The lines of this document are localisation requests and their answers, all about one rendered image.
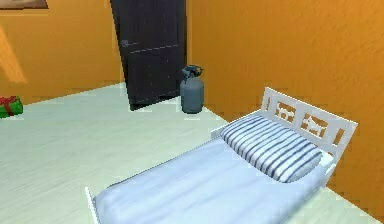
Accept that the green gift box red ribbon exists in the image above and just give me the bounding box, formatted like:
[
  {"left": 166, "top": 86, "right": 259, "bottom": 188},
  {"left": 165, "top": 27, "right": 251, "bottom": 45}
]
[{"left": 0, "top": 95, "right": 24, "bottom": 120}]

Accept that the dark brown room door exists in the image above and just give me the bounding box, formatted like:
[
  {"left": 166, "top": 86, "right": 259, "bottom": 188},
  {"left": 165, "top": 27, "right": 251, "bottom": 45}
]
[{"left": 110, "top": 0, "right": 188, "bottom": 112}]

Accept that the grey gas cylinder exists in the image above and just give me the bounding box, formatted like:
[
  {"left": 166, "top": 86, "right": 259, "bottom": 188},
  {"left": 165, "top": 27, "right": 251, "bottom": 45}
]
[{"left": 179, "top": 64, "right": 205, "bottom": 115}]

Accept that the white bed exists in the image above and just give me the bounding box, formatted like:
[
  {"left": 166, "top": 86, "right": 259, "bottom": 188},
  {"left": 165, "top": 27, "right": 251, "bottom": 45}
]
[{"left": 84, "top": 86, "right": 359, "bottom": 224}]

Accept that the striped blue white pillow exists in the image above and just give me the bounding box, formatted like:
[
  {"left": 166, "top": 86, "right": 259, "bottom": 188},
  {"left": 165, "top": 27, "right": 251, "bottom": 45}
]
[{"left": 219, "top": 114, "right": 324, "bottom": 184}]

